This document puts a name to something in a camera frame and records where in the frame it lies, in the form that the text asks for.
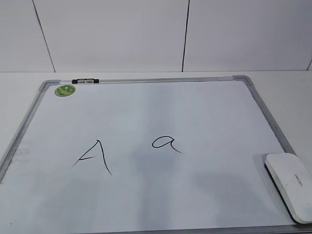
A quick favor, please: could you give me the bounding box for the white board eraser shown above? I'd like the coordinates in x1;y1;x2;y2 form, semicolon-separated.
265;153;312;224

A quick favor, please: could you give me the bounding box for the round green magnet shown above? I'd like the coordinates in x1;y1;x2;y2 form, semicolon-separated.
55;85;76;97

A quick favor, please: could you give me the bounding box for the white board with grey frame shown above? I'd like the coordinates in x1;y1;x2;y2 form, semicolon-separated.
0;76;312;234

